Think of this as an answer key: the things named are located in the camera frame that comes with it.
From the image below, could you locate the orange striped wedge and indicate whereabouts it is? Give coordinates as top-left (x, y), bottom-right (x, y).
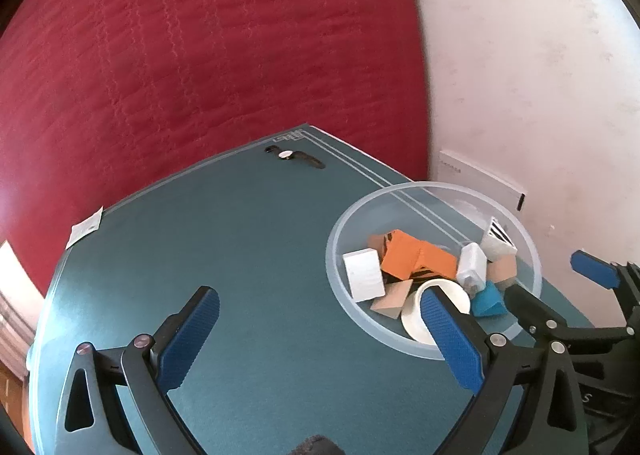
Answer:
top-left (387, 241), bottom-right (460, 283)

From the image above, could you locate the blue wedge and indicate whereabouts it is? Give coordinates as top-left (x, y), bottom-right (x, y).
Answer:
top-left (471, 283), bottom-right (507, 318)

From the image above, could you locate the patterned curtain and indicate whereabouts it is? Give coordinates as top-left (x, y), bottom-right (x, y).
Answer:
top-left (0, 240), bottom-right (46, 381)

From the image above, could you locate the white paper leaflet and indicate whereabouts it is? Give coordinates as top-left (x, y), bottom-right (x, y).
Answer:
top-left (66, 207), bottom-right (104, 251)

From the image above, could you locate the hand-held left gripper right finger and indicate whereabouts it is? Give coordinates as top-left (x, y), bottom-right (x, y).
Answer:
top-left (419, 285), bottom-right (590, 455)

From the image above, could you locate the clear plastic bowl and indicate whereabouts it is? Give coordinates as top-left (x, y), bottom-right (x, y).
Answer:
top-left (325, 180), bottom-right (545, 361)

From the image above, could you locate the black wristwatch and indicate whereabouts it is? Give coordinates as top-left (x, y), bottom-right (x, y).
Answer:
top-left (264, 146), bottom-right (327, 170)

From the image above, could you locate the plain orange wedge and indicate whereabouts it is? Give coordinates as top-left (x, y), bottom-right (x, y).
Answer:
top-left (369, 230), bottom-right (426, 281)

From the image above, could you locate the red quilted blanket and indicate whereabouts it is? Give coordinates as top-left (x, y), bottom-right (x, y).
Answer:
top-left (0, 0), bottom-right (436, 296)

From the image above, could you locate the flat white box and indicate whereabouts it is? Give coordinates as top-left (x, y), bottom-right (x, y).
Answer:
top-left (438, 150), bottom-right (528, 213)

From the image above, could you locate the white charger plug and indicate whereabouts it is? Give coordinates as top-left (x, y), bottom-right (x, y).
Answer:
top-left (456, 242), bottom-right (488, 297)

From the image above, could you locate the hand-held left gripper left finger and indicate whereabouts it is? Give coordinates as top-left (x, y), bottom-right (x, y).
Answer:
top-left (54, 285), bottom-right (221, 455)

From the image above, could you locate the plain wooden wedge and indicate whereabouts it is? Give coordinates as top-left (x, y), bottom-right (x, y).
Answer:
top-left (370, 280), bottom-right (416, 320)

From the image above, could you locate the pale wooden wedge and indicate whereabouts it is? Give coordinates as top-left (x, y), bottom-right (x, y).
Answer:
top-left (486, 255), bottom-right (518, 292)

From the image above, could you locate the small white striped wedge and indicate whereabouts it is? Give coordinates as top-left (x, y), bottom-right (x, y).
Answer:
top-left (481, 216), bottom-right (517, 261)

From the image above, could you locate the large white striped wedge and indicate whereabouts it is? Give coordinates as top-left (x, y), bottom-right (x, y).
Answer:
top-left (343, 248), bottom-right (387, 303)

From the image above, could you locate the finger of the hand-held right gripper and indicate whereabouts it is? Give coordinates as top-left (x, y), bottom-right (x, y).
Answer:
top-left (570, 250), bottom-right (640, 308)
top-left (502, 285), bottom-right (632, 351)

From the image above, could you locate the white round lid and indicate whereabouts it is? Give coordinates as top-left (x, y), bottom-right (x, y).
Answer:
top-left (401, 279), bottom-right (472, 346)

